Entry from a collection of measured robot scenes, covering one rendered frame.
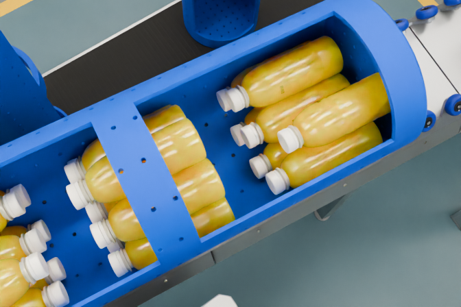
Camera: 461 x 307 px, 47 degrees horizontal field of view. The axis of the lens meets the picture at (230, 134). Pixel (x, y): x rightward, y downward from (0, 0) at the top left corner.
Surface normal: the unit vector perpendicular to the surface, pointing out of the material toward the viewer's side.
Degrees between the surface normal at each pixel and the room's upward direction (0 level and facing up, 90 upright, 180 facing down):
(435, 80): 0
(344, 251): 0
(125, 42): 0
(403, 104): 45
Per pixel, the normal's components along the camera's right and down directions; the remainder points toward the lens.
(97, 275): -0.25, -0.78
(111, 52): 0.04, -0.36
